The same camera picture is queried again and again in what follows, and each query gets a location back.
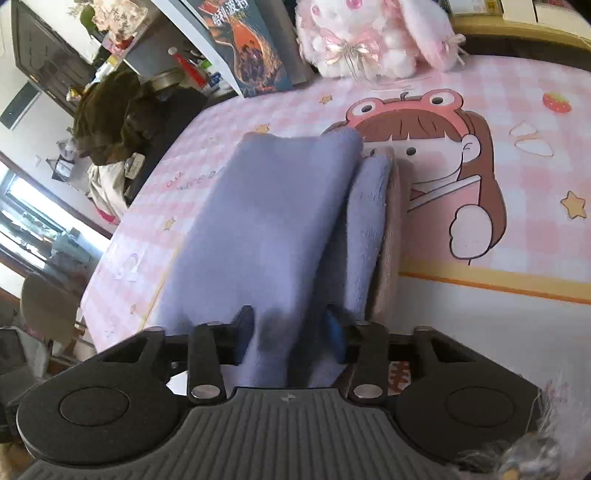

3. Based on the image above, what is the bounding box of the grey chair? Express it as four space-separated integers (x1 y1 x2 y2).
21 272 79 342

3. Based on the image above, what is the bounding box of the white pink plush bunny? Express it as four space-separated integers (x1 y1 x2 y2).
294 0 469 79

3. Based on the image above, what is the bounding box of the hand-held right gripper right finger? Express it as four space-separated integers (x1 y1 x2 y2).
325 305 490 407

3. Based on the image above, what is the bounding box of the illustrated novel book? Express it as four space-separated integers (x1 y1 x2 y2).
182 0 315 99

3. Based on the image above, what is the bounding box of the silver metal button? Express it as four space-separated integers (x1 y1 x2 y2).
501 436 561 480

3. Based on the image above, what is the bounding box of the round metal tin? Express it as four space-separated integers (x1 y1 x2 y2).
148 69 185 95

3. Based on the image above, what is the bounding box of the dark cabinet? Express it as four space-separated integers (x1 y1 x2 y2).
11 0 98 116

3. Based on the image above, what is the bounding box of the flat white box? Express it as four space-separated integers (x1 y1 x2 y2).
533 0 591 27

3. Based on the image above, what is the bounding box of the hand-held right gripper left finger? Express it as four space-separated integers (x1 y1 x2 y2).
95 305 256 407

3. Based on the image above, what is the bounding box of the white shelf unit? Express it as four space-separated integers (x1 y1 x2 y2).
124 0 245 97

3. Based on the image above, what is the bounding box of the pink cartoon desk mat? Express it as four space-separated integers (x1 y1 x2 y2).
81 53 591 402

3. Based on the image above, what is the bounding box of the dark cloth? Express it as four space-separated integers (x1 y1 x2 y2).
71 71 208 204

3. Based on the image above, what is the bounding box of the red tassel ornament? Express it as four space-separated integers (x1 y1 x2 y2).
173 48 208 88

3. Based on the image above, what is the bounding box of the wooden shelf board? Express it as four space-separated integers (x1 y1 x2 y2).
450 14 591 51

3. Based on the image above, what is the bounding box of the purple and brown sweater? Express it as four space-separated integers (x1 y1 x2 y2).
148 127 416 391

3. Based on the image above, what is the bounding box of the white cloth pile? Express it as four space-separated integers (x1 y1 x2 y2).
88 161 134 222

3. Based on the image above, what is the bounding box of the small white box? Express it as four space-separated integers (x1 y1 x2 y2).
502 0 539 23

